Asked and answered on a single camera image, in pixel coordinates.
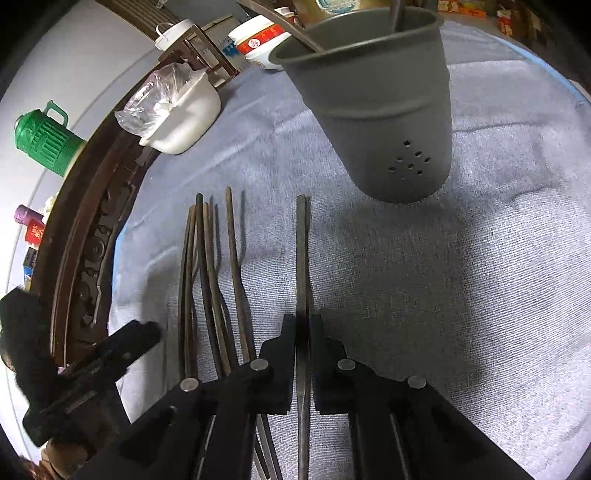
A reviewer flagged red box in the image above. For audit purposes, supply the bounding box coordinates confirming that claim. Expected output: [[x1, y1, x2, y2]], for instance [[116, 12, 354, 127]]
[[25, 219, 47, 246]]

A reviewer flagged purple bottle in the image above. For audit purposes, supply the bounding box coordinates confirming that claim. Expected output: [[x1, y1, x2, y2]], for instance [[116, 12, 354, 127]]
[[14, 204, 44, 227]]

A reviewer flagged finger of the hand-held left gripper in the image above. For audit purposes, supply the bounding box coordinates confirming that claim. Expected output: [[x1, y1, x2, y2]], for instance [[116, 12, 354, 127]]
[[98, 320, 163, 371]]

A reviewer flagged blue table mat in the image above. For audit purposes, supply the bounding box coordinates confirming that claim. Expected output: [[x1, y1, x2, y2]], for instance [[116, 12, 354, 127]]
[[108, 34, 585, 333]]

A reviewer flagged person's left forearm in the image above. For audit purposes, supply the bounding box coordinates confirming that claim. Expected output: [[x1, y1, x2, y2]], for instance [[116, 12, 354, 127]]
[[0, 287, 61, 407]]

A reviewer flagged grey perforated utensil holder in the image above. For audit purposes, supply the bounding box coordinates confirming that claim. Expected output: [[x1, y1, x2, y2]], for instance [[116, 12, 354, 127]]
[[269, 8, 453, 203]]

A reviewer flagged red white packet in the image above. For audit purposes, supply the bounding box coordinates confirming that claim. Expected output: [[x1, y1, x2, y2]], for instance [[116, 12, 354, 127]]
[[496, 8, 523, 38]]

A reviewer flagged clear plastic bag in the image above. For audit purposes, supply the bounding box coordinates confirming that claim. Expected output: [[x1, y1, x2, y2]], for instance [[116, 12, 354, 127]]
[[114, 64, 208, 139]]

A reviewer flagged white ceramic dish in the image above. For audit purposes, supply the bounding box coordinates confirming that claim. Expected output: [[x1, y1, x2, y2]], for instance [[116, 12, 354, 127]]
[[139, 71, 223, 155]]

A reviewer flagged gold electric kettle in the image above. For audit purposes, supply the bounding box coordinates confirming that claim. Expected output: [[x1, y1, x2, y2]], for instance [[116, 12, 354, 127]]
[[292, 0, 392, 26]]

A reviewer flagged white mug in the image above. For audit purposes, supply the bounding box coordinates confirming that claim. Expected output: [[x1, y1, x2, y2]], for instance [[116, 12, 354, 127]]
[[154, 19, 193, 51]]

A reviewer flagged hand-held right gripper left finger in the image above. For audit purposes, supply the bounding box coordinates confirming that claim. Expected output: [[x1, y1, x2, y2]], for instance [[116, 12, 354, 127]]
[[69, 314, 296, 480]]

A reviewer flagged carved wooden table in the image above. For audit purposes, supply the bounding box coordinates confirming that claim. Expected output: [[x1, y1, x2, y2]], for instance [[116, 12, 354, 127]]
[[48, 46, 185, 367]]

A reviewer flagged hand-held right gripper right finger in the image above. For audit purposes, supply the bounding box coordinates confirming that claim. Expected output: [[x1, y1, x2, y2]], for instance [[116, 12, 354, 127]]
[[310, 315, 536, 480]]

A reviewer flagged brown wooden chair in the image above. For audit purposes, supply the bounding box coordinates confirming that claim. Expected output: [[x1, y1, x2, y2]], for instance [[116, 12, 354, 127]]
[[159, 25, 241, 89]]

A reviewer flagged grey towel cloth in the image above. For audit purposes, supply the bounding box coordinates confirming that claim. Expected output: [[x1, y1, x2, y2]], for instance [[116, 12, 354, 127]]
[[108, 18, 591, 480]]

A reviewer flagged dark grey chopstick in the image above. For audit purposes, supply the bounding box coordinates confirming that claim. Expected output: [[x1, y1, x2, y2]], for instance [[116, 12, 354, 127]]
[[295, 195, 311, 480], [196, 194, 232, 377]]

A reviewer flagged brown wooden chopstick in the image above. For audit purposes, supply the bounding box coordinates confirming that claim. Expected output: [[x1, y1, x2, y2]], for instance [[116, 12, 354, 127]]
[[225, 187, 282, 480], [203, 202, 271, 480], [178, 206, 197, 380]]

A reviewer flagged white printed carton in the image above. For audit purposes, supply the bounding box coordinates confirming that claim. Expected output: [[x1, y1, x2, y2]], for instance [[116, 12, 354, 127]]
[[203, 14, 252, 75]]

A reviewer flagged white bowl with red logo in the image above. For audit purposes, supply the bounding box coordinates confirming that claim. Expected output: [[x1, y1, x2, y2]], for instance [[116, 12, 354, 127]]
[[243, 46, 285, 73]]

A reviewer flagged green plastic thermos jug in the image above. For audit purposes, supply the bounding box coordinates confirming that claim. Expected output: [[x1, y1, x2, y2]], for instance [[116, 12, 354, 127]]
[[13, 100, 87, 178]]

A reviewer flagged white bowl with red band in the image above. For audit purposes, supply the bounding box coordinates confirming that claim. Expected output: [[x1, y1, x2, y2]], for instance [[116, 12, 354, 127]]
[[228, 15, 287, 57]]

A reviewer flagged blue yellow box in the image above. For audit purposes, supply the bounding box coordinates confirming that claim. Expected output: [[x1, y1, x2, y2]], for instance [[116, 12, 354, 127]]
[[21, 248, 40, 283]]

